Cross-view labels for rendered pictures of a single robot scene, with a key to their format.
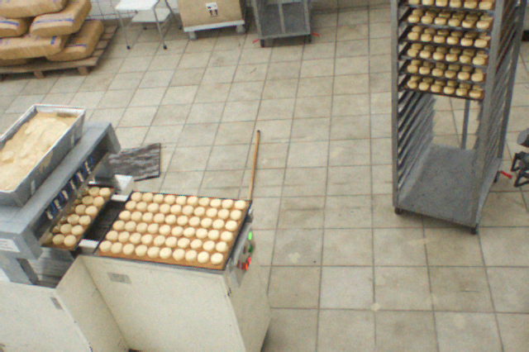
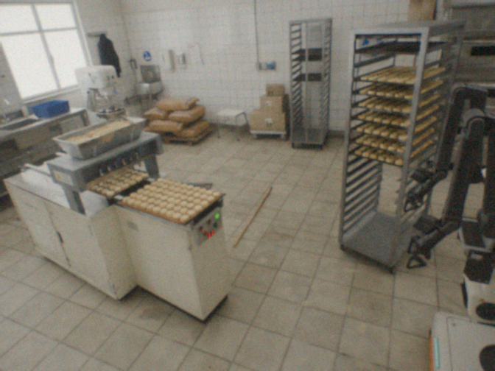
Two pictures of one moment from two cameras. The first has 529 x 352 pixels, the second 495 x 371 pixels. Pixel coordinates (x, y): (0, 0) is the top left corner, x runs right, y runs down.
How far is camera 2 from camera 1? 0.81 m
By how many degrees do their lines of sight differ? 16
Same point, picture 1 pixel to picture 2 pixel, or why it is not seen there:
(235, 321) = (193, 272)
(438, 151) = (380, 216)
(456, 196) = (384, 244)
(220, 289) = (184, 243)
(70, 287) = (101, 222)
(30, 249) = (77, 183)
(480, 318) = (378, 330)
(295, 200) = (278, 228)
